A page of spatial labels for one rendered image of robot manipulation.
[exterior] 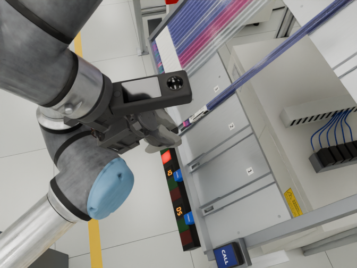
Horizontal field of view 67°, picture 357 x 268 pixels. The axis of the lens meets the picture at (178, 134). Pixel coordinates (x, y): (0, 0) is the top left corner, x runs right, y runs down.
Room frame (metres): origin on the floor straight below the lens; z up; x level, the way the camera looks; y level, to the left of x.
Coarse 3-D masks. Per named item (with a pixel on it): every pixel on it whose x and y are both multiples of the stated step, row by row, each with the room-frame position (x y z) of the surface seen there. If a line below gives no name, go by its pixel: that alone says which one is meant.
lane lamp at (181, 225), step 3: (183, 219) 0.16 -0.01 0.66; (177, 222) 0.15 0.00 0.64; (180, 222) 0.15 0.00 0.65; (183, 222) 0.15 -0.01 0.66; (177, 225) 0.15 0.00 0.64; (180, 225) 0.14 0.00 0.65; (183, 225) 0.14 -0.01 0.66; (186, 225) 0.14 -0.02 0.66; (180, 228) 0.14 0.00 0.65; (183, 228) 0.14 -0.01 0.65; (186, 228) 0.13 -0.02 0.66; (180, 231) 0.13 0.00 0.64
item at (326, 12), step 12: (336, 0) 0.44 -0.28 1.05; (348, 0) 0.44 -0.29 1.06; (324, 12) 0.44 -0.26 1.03; (312, 24) 0.43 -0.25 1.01; (300, 36) 0.42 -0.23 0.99; (276, 48) 0.42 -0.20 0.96; (264, 60) 0.41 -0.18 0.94; (252, 72) 0.40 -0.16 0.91; (240, 84) 0.40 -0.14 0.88; (216, 96) 0.40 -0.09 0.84
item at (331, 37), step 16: (288, 0) 0.52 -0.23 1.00; (304, 0) 0.50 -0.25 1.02; (320, 0) 0.47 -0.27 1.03; (352, 0) 0.43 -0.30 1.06; (304, 16) 0.46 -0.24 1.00; (336, 16) 0.42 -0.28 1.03; (352, 16) 0.41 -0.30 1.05; (320, 32) 0.41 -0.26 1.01; (336, 32) 0.39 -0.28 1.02; (352, 32) 0.38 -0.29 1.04; (320, 48) 0.38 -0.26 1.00; (336, 48) 0.37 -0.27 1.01; (352, 48) 0.35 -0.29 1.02; (336, 64) 0.34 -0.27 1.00; (352, 64) 0.33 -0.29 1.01; (352, 80) 0.30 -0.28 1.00; (352, 96) 0.27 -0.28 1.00
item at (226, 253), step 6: (228, 246) 0.07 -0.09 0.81; (216, 252) 0.07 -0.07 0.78; (222, 252) 0.07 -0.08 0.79; (228, 252) 0.06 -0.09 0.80; (216, 258) 0.06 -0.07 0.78; (222, 258) 0.06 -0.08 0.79; (228, 258) 0.05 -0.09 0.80; (234, 258) 0.05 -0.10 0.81; (222, 264) 0.05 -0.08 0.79; (228, 264) 0.04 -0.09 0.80; (234, 264) 0.04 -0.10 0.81
